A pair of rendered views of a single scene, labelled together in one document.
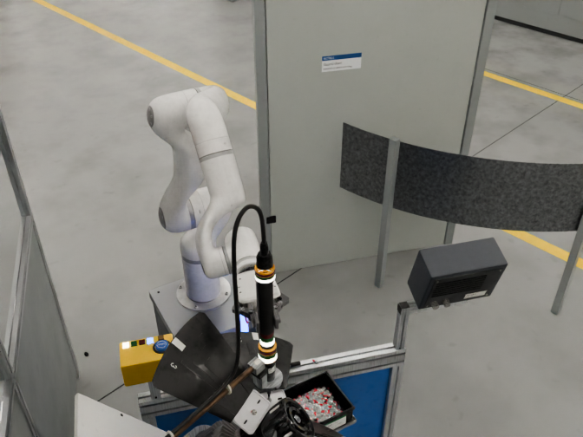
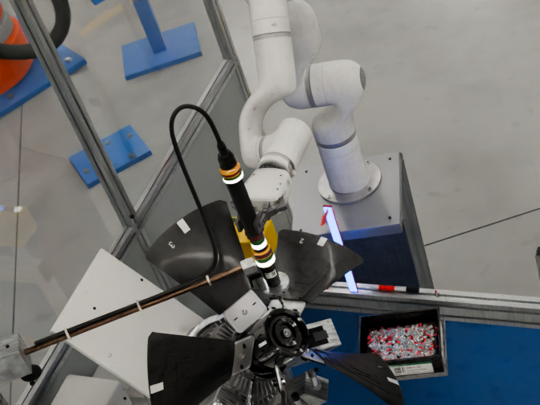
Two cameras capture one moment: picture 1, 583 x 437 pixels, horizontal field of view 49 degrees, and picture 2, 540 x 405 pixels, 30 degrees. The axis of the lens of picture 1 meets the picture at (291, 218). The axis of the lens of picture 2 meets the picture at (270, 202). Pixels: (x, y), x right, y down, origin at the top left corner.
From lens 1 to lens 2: 1.27 m
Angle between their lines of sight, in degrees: 37
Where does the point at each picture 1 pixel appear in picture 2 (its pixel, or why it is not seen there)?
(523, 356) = not seen: outside the picture
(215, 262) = (250, 152)
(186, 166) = not seen: hidden behind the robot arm
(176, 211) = not seen: hidden behind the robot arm
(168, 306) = (306, 190)
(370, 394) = (525, 357)
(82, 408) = (99, 262)
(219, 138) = (267, 18)
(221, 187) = (263, 73)
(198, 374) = (194, 259)
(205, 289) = (339, 178)
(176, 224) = (291, 100)
